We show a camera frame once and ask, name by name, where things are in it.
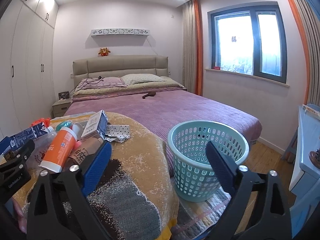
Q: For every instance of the clear plastic bottle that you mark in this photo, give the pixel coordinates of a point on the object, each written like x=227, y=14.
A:
x=45, y=139

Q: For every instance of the bed with purple cover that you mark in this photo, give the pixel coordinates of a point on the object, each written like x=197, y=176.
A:
x=160, y=113

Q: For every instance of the red plastic bag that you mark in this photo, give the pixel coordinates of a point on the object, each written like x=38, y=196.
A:
x=45, y=121

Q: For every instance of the light blue desk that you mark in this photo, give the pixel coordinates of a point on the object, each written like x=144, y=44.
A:
x=304, y=182

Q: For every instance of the white decorative wall shelf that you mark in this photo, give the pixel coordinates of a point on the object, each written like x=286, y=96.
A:
x=120, y=31

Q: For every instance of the blue milk carton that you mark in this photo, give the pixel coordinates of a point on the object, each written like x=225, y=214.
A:
x=16, y=141

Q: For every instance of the teal packet in plastic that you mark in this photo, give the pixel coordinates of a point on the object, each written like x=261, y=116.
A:
x=63, y=124

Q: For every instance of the white cardboard box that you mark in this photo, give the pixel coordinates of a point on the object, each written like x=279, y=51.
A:
x=96, y=126

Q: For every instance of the window with dark frame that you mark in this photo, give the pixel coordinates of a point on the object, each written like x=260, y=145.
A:
x=249, y=39

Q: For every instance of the person's left hand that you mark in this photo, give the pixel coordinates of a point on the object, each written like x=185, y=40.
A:
x=22, y=222

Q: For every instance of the brown paper cup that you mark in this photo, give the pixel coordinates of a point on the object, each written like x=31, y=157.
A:
x=86, y=148

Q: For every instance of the pink pillow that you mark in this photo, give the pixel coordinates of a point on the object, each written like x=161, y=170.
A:
x=101, y=82

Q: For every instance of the white built-in wardrobe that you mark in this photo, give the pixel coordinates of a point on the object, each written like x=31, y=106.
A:
x=27, y=87

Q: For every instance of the dotted paper wrapper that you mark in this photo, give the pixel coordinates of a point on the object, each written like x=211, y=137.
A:
x=117, y=133

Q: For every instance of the white patterned pillow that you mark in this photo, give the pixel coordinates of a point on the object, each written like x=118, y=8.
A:
x=132, y=79

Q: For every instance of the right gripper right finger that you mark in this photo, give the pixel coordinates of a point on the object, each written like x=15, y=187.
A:
x=270, y=217

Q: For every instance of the orange white bottle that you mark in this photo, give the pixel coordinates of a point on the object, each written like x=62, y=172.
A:
x=59, y=150

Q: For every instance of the panda pattern round rug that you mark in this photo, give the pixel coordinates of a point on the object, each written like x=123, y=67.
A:
x=134, y=198

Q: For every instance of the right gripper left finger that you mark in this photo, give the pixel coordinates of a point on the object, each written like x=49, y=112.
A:
x=46, y=214

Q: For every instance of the picture frame on nightstand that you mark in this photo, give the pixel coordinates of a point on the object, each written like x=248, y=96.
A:
x=63, y=95

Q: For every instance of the light green laundry basket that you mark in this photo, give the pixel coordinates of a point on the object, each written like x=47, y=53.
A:
x=194, y=177

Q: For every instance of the beige padded headboard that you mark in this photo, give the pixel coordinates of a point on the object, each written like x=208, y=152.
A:
x=118, y=66

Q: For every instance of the beige orange curtain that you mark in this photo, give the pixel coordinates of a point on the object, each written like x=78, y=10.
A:
x=192, y=54
x=308, y=26

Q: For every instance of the dark object on bed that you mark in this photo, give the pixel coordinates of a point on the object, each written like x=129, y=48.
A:
x=150, y=94

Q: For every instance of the beige nightstand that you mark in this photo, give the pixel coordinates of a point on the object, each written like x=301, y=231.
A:
x=60, y=107

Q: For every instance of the orange plush toy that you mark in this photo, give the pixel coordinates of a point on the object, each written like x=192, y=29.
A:
x=104, y=52

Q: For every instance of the beige orange left curtain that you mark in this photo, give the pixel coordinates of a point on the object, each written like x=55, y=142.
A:
x=192, y=54

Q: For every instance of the beige orange right curtain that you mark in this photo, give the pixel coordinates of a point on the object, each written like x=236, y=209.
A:
x=308, y=26

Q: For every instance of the red white paper cup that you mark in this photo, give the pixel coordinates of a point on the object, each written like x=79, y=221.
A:
x=78, y=129

